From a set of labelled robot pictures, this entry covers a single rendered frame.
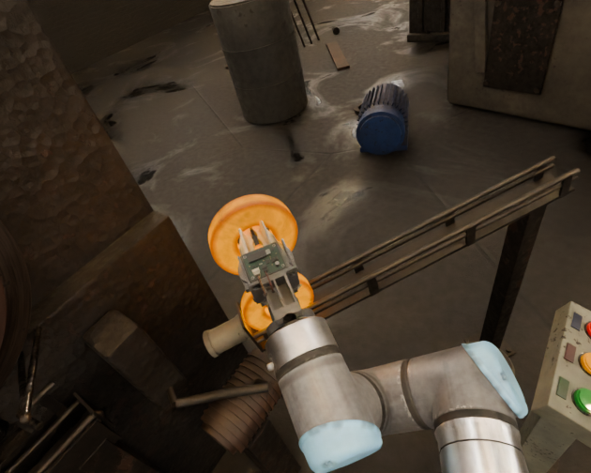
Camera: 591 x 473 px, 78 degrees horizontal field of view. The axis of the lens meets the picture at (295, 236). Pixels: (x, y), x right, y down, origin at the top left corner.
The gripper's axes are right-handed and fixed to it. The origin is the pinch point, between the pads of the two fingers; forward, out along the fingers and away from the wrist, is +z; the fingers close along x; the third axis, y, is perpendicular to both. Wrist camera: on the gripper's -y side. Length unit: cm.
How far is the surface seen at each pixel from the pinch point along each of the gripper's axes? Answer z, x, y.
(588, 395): -44, -42, -20
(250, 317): -6.5, 6.5, -20.2
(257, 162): 151, -26, -139
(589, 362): -40, -47, -20
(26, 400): -13.8, 37.0, 1.3
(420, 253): -8.5, -32.0, -19.6
